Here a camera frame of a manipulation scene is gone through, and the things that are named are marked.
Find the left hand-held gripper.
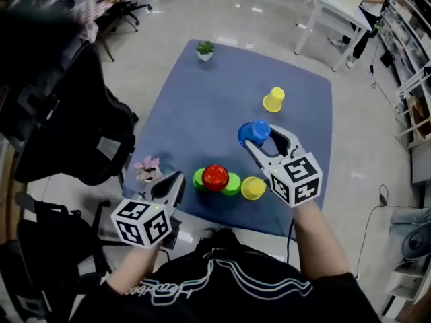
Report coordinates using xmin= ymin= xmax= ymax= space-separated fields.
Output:
xmin=110 ymin=170 xmax=187 ymax=249

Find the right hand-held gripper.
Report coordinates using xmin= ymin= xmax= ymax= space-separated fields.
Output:
xmin=244 ymin=124 xmax=323 ymax=208

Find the green paper cup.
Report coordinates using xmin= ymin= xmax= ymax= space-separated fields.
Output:
xmin=192 ymin=168 xmax=209 ymax=192
xmin=220 ymin=172 xmax=242 ymax=197

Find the blue paper cup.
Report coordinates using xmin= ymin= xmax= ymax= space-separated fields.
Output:
xmin=237 ymin=120 xmax=271 ymax=149

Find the red paper cup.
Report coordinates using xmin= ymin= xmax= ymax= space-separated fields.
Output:
xmin=201 ymin=164 xmax=230 ymax=193

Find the yellow paper cup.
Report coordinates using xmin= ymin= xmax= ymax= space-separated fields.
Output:
xmin=240 ymin=176 xmax=267 ymax=201
xmin=262 ymin=87 xmax=286 ymax=113

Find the person's right forearm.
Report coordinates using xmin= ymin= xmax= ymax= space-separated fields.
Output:
xmin=293 ymin=199 xmax=350 ymax=281

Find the person's left forearm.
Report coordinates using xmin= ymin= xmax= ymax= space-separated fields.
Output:
xmin=106 ymin=245 xmax=163 ymax=296

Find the pink plant in white pot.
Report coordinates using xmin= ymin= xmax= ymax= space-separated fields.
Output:
xmin=132 ymin=155 xmax=162 ymax=184

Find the blue tablecloth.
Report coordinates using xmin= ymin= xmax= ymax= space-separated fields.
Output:
xmin=121 ymin=38 xmax=333 ymax=240

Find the black office chair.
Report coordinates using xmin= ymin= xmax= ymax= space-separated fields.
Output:
xmin=0 ymin=196 xmax=112 ymax=323
xmin=110 ymin=0 xmax=153 ymax=33
xmin=15 ymin=42 xmax=139 ymax=186

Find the person's black printed shirt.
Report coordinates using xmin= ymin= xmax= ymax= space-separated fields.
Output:
xmin=69 ymin=229 xmax=381 ymax=323

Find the green plant in white pot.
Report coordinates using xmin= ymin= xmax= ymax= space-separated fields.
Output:
xmin=195 ymin=40 xmax=216 ymax=62

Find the wooden stool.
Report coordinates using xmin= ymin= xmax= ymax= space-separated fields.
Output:
xmin=395 ymin=94 xmax=431 ymax=149

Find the white table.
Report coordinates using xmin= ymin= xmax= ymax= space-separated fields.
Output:
xmin=294 ymin=0 xmax=373 ymax=73

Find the brown wooden board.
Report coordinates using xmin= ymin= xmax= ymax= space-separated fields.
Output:
xmin=0 ymin=146 xmax=28 ymax=242

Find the white shelf unit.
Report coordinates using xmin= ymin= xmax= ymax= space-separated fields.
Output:
xmin=376 ymin=0 xmax=431 ymax=97

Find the grey floor fan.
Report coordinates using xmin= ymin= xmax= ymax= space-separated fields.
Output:
xmin=390 ymin=207 xmax=431 ymax=261

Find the white low shelf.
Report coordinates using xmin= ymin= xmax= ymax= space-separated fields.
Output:
xmin=383 ymin=262 xmax=431 ymax=316

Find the pink checkered tablecloth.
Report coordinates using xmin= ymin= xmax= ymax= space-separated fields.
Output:
xmin=69 ymin=0 xmax=133 ymax=43

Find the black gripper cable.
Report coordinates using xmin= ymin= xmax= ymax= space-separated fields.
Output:
xmin=285 ymin=219 xmax=296 ymax=265

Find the black floor cable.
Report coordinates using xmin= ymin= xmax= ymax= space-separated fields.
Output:
xmin=356 ymin=184 xmax=393 ymax=279

